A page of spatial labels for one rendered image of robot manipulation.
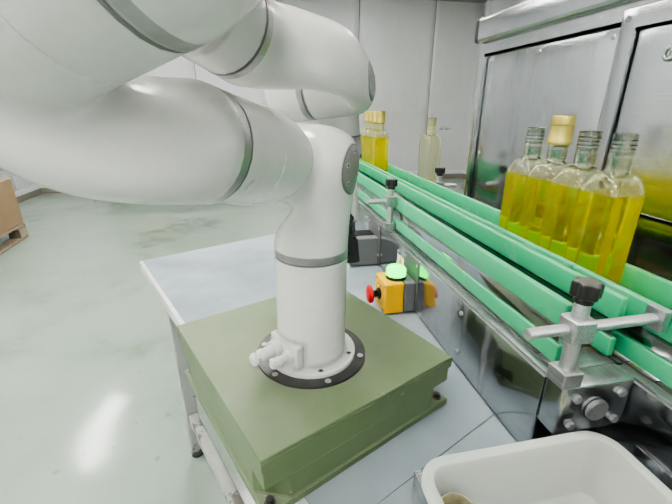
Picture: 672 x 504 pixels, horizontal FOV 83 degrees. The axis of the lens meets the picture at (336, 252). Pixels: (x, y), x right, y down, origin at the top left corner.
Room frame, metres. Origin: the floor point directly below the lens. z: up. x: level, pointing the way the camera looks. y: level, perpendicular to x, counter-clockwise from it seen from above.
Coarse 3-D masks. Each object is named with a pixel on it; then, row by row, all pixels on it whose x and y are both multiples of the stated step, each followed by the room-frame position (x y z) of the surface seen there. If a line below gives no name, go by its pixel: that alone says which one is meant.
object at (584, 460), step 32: (512, 448) 0.30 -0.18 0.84; (544, 448) 0.30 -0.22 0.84; (576, 448) 0.31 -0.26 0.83; (608, 448) 0.30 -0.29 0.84; (448, 480) 0.28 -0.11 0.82; (480, 480) 0.28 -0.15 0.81; (512, 480) 0.29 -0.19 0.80; (544, 480) 0.30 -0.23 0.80; (576, 480) 0.31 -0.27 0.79; (608, 480) 0.29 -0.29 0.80; (640, 480) 0.27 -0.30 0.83
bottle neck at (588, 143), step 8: (584, 136) 0.56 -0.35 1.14; (592, 136) 0.56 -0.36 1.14; (600, 136) 0.56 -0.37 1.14; (576, 144) 0.58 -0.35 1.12; (584, 144) 0.56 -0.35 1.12; (592, 144) 0.56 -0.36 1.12; (576, 152) 0.57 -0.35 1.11; (584, 152) 0.56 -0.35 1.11; (592, 152) 0.55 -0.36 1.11; (576, 160) 0.57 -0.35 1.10; (584, 160) 0.56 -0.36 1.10; (592, 160) 0.56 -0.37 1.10
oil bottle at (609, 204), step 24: (600, 192) 0.50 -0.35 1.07; (624, 192) 0.48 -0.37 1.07; (576, 216) 0.53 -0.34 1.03; (600, 216) 0.49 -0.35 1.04; (624, 216) 0.49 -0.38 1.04; (576, 240) 0.52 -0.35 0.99; (600, 240) 0.48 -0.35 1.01; (624, 240) 0.49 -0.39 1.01; (600, 264) 0.48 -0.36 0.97; (624, 264) 0.49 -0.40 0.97
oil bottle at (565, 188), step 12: (564, 168) 0.58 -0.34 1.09; (576, 168) 0.56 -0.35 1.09; (588, 168) 0.55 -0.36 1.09; (564, 180) 0.56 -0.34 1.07; (576, 180) 0.54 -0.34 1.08; (552, 192) 0.58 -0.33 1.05; (564, 192) 0.56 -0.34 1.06; (576, 192) 0.54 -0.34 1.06; (552, 204) 0.58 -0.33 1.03; (564, 204) 0.55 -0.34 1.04; (576, 204) 0.54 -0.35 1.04; (552, 216) 0.57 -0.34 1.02; (564, 216) 0.55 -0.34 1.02; (552, 228) 0.57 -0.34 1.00; (564, 228) 0.54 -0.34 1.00; (540, 240) 0.59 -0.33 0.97; (552, 240) 0.56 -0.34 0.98; (564, 240) 0.54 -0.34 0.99; (564, 252) 0.54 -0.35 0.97
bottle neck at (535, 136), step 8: (528, 128) 0.68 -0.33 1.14; (536, 128) 0.67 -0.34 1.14; (544, 128) 0.67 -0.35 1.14; (528, 136) 0.68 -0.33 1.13; (536, 136) 0.67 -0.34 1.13; (544, 136) 0.67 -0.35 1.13; (528, 144) 0.67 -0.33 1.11; (536, 144) 0.67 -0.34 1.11; (528, 152) 0.67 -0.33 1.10; (536, 152) 0.67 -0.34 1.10
